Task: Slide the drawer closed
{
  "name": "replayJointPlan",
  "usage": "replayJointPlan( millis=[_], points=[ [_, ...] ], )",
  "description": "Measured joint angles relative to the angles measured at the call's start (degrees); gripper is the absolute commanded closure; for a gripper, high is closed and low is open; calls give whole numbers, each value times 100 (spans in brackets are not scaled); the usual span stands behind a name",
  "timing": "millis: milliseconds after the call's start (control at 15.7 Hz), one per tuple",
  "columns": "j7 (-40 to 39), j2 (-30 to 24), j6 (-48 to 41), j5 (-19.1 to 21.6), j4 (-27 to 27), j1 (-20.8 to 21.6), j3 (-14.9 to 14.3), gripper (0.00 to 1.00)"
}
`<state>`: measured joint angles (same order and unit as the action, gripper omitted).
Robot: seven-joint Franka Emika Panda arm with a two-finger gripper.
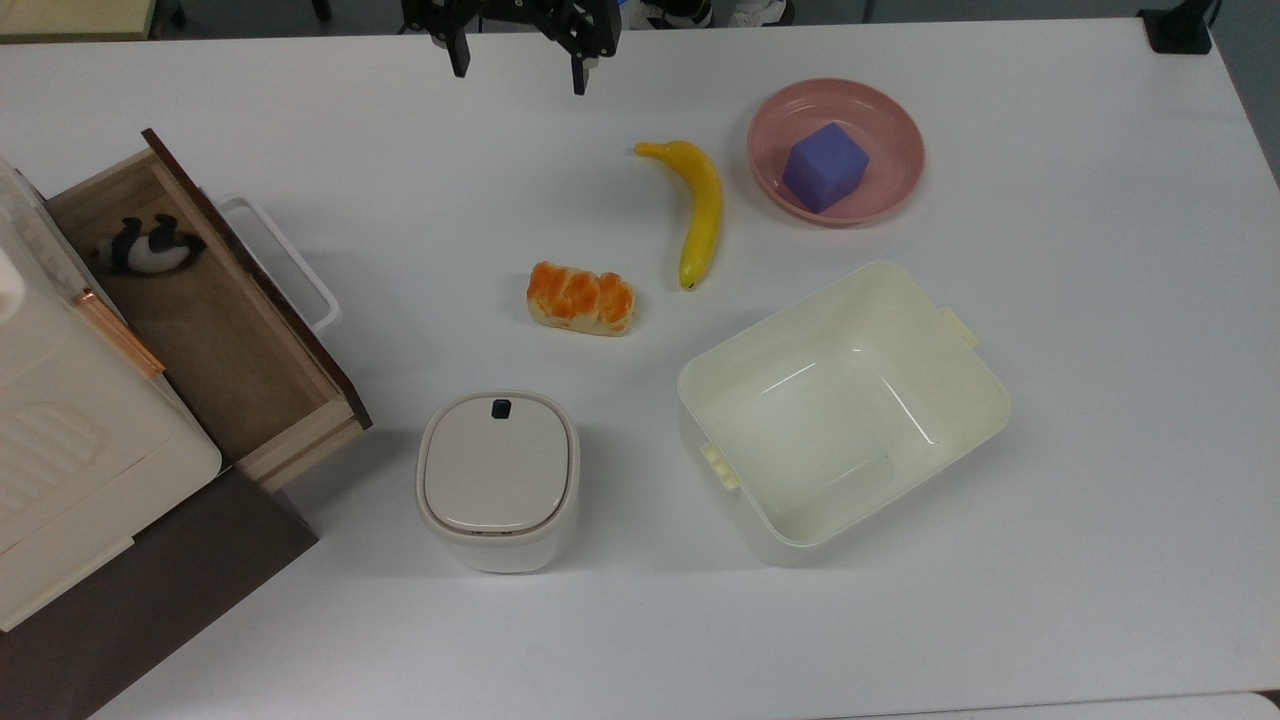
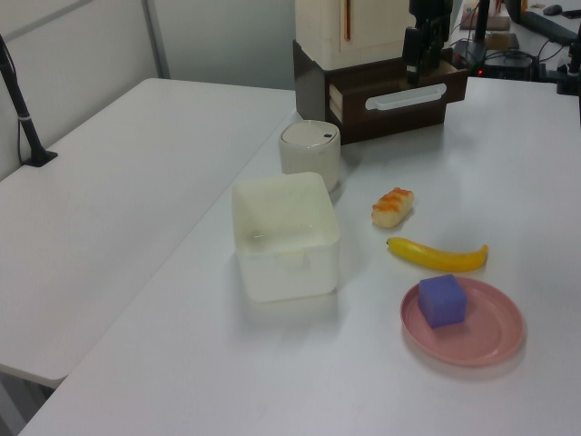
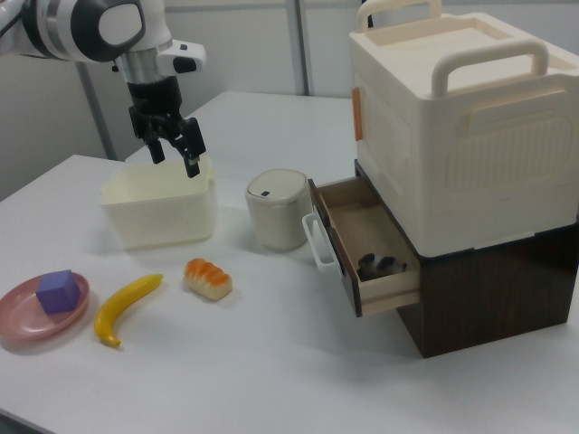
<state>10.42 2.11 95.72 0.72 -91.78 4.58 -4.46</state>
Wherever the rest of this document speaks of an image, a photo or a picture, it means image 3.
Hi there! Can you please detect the wooden drawer with white handle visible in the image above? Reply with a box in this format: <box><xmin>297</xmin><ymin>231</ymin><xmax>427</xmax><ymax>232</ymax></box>
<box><xmin>301</xmin><ymin>176</ymin><xmax>422</xmax><ymax>318</ymax></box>

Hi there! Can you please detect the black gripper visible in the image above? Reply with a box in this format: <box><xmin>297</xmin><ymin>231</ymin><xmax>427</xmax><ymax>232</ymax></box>
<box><xmin>126</xmin><ymin>75</ymin><xmax>207</xmax><ymax>179</ymax></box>

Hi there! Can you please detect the small cream trash can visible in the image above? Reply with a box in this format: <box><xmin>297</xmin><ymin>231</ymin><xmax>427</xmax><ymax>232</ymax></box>
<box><xmin>245</xmin><ymin>168</ymin><xmax>314</xmax><ymax>252</ymax></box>

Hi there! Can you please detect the pink plate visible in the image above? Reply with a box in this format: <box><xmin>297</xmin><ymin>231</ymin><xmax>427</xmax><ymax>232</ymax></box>
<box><xmin>0</xmin><ymin>271</ymin><xmax>91</xmax><ymax>342</ymax></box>

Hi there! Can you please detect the black and white small toy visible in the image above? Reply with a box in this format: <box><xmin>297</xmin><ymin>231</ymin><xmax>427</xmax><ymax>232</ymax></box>
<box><xmin>357</xmin><ymin>252</ymin><xmax>409</xmax><ymax>278</ymax></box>

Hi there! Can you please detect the dark wood drawer cabinet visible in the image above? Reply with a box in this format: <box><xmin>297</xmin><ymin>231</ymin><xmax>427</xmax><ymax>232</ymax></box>
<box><xmin>354</xmin><ymin>160</ymin><xmax>579</xmax><ymax>360</ymax></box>

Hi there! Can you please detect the cream plastic storage box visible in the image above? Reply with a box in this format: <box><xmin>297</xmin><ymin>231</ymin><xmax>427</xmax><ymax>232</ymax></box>
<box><xmin>347</xmin><ymin>0</ymin><xmax>579</xmax><ymax>256</ymax></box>

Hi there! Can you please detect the white plastic rectangular bin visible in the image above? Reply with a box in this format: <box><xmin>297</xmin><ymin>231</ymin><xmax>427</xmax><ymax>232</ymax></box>
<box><xmin>99</xmin><ymin>156</ymin><xmax>217</xmax><ymax>251</ymax></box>

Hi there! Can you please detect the purple cube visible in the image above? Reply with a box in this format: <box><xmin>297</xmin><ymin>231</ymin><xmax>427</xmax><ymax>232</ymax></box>
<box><xmin>35</xmin><ymin>269</ymin><xmax>81</xmax><ymax>315</ymax></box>

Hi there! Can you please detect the yellow toy banana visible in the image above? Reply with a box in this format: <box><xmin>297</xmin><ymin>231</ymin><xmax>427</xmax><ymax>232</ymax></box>
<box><xmin>93</xmin><ymin>273</ymin><xmax>165</xmax><ymax>349</ymax></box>

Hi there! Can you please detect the toy salmon sushi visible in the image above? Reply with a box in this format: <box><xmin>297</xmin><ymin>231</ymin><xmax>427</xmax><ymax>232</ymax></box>
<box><xmin>182</xmin><ymin>257</ymin><xmax>234</xmax><ymax>301</ymax></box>

